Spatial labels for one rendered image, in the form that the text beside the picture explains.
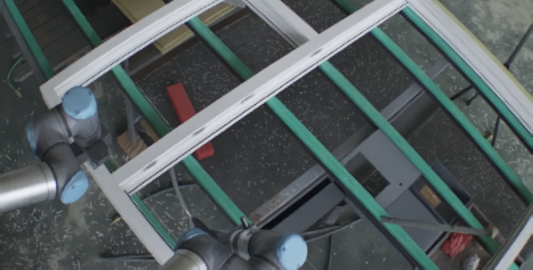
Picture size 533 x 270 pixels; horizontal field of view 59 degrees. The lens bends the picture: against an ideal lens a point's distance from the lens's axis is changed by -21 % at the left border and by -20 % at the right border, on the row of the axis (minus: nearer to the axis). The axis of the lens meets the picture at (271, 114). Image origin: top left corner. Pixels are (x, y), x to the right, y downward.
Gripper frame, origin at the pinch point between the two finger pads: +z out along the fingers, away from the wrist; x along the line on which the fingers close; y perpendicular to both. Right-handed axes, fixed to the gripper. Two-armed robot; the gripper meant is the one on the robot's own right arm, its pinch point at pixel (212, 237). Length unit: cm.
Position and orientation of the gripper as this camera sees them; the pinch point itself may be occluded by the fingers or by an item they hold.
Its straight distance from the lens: 155.2
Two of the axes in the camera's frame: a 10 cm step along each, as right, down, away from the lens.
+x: -6.9, 4.0, -6.1
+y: -3.5, -9.1, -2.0
